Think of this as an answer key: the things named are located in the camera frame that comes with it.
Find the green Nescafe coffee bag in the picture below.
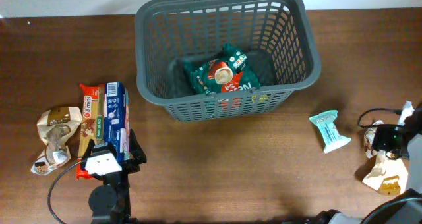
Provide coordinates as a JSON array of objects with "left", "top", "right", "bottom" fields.
[{"left": 183, "top": 43, "right": 261, "bottom": 94}]

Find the black camera cable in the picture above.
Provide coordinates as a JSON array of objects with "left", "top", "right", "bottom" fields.
[
  {"left": 357, "top": 107, "right": 403, "bottom": 129},
  {"left": 47, "top": 160, "right": 83, "bottom": 224}
]

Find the light teal tissue pack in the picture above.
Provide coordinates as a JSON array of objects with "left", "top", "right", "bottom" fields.
[{"left": 309, "top": 110, "right": 351, "bottom": 154}]

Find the black right camera cable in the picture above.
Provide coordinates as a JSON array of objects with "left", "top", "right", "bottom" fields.
[{"left": 357, "top": 107, "right": 403, "bottom": 129}]

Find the beige cookie bag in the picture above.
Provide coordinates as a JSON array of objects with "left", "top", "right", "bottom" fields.
[
  {"left": 31, "top": 107, "right": 82, "bottom": 175},
  {"left": 362, "top": 127, "right": 408, "bottom": 196}
]

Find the grey plastic basket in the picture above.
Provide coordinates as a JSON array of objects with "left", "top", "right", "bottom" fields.
[{"left": 135, "top": 0, "right": 322, "bottom": 121}]

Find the San Remo spaghetti pack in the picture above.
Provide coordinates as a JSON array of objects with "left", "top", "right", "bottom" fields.
[{"left": 78, "top": 84, "right": 105, "bottom": 161}]

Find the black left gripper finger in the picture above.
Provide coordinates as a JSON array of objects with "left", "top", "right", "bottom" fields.
[
  {"left": 129, "top": 129, "right": 147, "bottom": 163},
  {"left": 80, "top": 141, "right": 96, "bottom": 167}
]

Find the black left camera cable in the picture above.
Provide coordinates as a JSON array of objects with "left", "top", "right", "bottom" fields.
[{"left": 47, "top": 160, "right": 83, "bottom": 224}]

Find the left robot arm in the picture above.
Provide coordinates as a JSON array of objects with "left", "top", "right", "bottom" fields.
[{"left": 81, "top": 130, "right": 147, "bottom": 224}]

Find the blue Kleenex tissue box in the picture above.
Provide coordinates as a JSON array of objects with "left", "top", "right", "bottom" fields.
[{"left": 103, "top": 82, "right": 130, "bottom": 163}]

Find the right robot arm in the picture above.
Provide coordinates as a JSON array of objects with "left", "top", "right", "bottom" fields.
[{"left": 310, "top": 101, "right": 421, "bottom": 224}]

